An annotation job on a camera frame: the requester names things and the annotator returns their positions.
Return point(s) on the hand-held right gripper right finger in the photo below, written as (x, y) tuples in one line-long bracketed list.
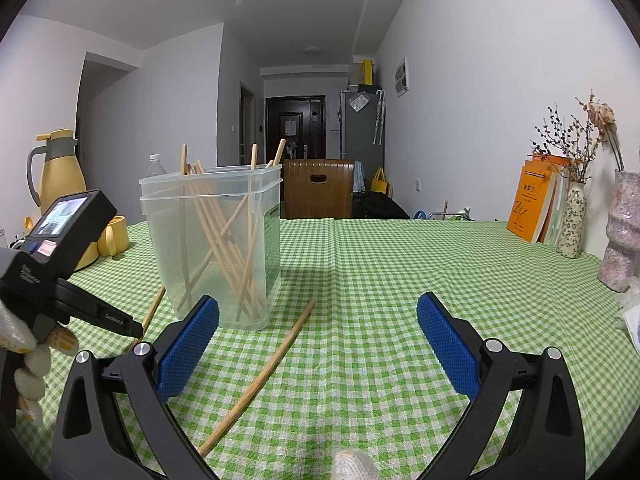
[(447, 345)]

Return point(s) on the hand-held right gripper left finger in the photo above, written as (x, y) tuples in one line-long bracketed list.
[(187, 345)]

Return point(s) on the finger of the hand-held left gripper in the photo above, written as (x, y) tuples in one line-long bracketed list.
[(100, 312)]

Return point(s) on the light wooden chopstick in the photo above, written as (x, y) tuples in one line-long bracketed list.
[(152, 310), (260, 382)]

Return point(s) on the clear plastic container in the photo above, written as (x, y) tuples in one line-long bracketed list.
[(155, 210)]

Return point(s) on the bunch of chopsticks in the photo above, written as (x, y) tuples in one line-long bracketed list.
[(183, 157)]

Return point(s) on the person's left hand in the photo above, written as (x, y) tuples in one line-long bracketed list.
[(20, 330)]

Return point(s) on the person's right hand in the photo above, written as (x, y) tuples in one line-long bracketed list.
[(355, 467)]

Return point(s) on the yellow cup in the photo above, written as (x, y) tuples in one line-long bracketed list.
[(117, 235)]

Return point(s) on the yellow thermos jug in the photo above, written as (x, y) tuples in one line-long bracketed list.
[(60, 180)]

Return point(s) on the green checked tablecloth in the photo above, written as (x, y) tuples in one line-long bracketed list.
[(375, 285)]

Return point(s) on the clear plastic bottle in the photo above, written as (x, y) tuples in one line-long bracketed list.
[(155, 167)]

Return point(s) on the black bag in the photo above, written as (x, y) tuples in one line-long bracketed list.
[(382, 207)]

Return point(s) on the orange books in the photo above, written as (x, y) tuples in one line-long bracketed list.
[(527, 205)]

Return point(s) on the white books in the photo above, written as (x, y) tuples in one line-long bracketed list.
[(552, 220)]

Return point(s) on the yellow bag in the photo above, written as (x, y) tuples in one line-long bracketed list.
[(381, 182)]

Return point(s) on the floral vase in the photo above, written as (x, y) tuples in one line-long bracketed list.
[(571, 220)]

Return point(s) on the white plastic bag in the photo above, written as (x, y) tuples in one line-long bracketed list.
[(631, 315)]

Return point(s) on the wooden chair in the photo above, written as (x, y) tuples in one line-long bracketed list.
[(300, 195)]

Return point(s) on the light blue cloth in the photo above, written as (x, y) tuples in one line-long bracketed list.
[(359, 177)]

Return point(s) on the side door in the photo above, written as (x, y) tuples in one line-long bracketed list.
[(246, 125)]

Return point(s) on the pink speckled vase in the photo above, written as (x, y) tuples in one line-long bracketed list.
[(620, 240)]

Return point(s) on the grey refrigerator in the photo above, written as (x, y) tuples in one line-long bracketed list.
[(360, 135)]

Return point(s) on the dark dried twigs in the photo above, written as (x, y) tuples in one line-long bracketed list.
[(565, 140)]

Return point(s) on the white umbrella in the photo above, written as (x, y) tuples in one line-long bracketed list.
[(378, 115)]

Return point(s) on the paper notice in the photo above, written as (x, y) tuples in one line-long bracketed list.
[(292, 125)]

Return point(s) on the dark brown door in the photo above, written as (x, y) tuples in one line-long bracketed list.
[(312, 130)]

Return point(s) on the clear plastic bag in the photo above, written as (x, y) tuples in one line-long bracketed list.
[(358, 102)]

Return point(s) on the pale dried flowers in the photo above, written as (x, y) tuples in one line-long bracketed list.
[(600, 112)]

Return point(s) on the yellow box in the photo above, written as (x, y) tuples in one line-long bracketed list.
[(367, 72)]

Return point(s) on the flat ceiling light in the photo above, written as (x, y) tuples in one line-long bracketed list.
[(314, 50)]

